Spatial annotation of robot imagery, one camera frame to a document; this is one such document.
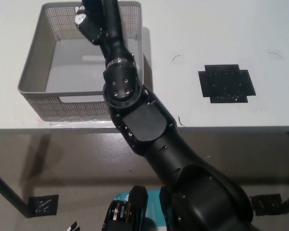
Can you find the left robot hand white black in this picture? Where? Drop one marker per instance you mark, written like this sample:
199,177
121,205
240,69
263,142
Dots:
74,226

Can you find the clear adhesive tape strip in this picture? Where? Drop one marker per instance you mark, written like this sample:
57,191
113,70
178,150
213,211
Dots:
82,123

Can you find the grey perforated plastic basket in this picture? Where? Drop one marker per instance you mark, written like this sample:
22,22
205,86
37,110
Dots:
36,67

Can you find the black tape patch mat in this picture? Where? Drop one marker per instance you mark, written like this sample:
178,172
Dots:
227,84

